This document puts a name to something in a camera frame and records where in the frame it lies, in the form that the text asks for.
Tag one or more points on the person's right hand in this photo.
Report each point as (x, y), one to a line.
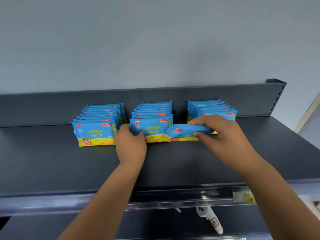
(225, 137)

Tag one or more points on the person's left hand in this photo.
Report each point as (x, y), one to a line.
(130, 147)

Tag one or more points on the person's left thumb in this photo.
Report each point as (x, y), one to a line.
(141, 135)

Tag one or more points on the person's right thumb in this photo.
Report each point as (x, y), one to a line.
(202, 135)

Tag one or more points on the blue wet wipe pack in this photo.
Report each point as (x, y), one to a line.
(153, 129)
(183, 132)

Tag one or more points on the person's right forearm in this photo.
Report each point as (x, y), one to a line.
(280, 202)

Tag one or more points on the person's left forearm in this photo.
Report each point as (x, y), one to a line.
(105, 204)

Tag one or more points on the row of blue packets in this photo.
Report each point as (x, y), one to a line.
(155, 108)
(100, 122)
(212, 108)

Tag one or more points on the green price tag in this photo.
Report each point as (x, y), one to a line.
(242, 194)

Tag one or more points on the dark grey metal shelf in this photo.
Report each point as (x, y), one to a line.
(62, 157)

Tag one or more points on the white plastic display hook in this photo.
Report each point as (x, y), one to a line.
(208, 217)

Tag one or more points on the dark grey lower shelf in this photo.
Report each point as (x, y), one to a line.
(155, 224)

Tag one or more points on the clear plastic price strip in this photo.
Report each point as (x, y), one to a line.
(62, 201)

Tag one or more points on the beige door frame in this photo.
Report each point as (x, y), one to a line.
(306, 113)

